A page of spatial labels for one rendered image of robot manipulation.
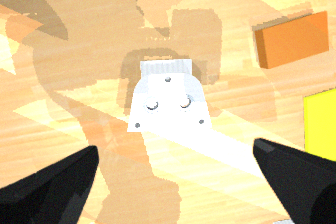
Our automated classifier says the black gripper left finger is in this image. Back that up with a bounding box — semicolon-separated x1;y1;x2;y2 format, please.
0;146;99;224

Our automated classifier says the orange rectangular block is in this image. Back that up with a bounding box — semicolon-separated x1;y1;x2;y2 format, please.
255;11;329;69

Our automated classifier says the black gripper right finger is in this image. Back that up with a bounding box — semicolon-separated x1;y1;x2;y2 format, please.
252;138;336;224

